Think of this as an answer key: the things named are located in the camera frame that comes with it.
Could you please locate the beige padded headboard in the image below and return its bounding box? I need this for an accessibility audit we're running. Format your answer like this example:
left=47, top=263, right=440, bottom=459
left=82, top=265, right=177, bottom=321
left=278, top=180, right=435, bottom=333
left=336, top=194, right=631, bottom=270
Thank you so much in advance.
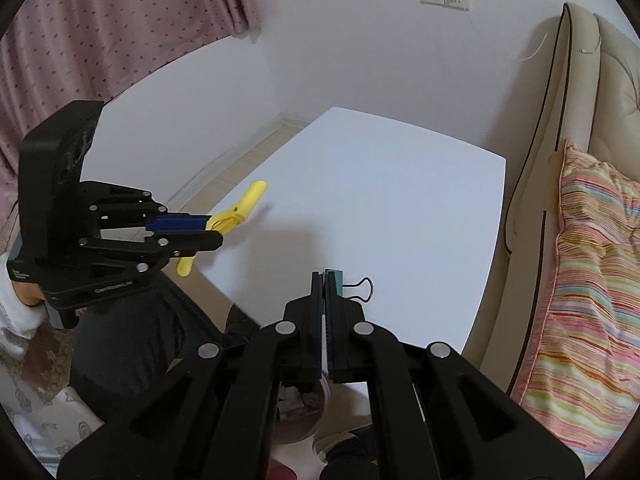
left=463, top=3, right=639, bottom=392

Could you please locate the yellow plastic hair clip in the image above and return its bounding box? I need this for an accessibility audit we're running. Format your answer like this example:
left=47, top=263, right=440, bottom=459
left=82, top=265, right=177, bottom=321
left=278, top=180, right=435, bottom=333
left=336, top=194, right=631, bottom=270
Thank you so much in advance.
left=176, top=180, right=268, bottom=278

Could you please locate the pink dotted curtain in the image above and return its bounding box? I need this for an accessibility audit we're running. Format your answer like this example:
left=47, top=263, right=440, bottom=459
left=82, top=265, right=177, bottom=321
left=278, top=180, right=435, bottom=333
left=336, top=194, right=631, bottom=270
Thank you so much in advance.
left=1, top=0, right=279, bottom=238

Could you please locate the person's left hand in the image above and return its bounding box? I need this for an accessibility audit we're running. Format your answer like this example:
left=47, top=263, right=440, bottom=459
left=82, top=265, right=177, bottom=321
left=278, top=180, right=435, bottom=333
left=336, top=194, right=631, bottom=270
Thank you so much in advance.
left=12, top=282, right=46, bottom=308

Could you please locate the pink striped quilt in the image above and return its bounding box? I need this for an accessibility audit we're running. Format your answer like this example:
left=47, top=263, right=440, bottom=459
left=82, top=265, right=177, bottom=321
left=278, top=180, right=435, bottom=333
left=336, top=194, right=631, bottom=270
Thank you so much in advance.
left=511, top=142, right=639, bottom=474

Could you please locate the white charger cable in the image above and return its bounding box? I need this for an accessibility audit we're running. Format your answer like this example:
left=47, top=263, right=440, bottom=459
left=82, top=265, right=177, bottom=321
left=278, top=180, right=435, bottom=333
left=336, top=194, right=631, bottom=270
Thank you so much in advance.
left=516, top=29, right=601, bottom=64

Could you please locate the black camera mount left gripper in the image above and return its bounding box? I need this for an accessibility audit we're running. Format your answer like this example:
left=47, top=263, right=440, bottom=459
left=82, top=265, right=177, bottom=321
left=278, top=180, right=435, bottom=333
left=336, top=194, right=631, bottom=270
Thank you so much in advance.
left=18, top=100, right=104, bottom=259

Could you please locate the teal binder clip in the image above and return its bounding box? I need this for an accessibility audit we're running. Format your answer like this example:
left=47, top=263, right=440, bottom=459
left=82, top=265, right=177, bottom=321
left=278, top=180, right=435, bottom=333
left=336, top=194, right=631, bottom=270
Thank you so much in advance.
left=323, top=269, right=374, bottom=304

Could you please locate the black right shoe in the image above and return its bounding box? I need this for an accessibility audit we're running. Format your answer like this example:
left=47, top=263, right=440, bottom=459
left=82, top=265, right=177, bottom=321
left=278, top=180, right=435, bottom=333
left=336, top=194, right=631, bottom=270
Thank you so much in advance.
left=319, top=437, right=378, bottom=480

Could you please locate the white bedside table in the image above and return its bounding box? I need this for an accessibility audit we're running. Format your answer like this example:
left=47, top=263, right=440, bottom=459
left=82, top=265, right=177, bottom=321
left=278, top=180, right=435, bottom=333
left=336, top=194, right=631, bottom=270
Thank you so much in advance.
left=194, top=107, right=506, bottom=350

